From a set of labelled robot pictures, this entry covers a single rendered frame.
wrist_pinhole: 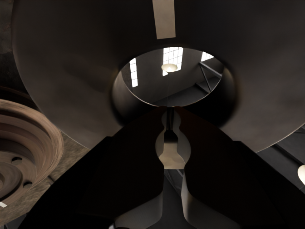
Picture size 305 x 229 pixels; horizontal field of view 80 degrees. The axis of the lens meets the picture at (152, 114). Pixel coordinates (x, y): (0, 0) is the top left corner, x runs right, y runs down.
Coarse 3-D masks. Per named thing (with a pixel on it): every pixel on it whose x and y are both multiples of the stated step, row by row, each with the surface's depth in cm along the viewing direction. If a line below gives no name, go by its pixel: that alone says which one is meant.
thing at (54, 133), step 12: (0, 96) 49; (12, 96) 52; (0, 108) 48; (12, 108) 49; (24, 108) 51; (36, 108) 57; (36, 120) 55; (48, 120) 57; (48, 132) 60; (60, 132) 63; (60, 144) 66; (60, 156) 70
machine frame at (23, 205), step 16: (0, 0) 43; (0, 16) 44; (0, 32) 46; (0, 48) 48; (0, 64) 55; (0, 80) 57; (16, 80) 60; (64, 144) 87; (80, 144) 93; (64, 160) 94; (32, 192) 95; (16, 208) 96; (0, 224) 97
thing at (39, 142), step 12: (0, 120) 48; (12, 120) 50; (24, 120) 51; (0, 132) 48; (12, 132) 50; (24, 132) 53; (36, 132) 56; (24, 144) 54; (36, 144) 56; (48, 144) 61; (36, 156) 59; (48, 156) 64; (36, 168) 62; (48, 168) 67; (36, 180) 68
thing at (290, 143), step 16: (208, 80) 1182; (176, 96) 1075; (192, 96) 1073; (304, 128) 692; (288, 144) 830; (304, 144) 829; (272, 160) 775; (288, 160) 774; (304, 160) 773; (176, 176) 731; (288, 176) 725; (176, 192) 687; (304, 192) 682; (176, 208) 648; (16, 224) 618; (160, 224) 613; (176, 224) 613
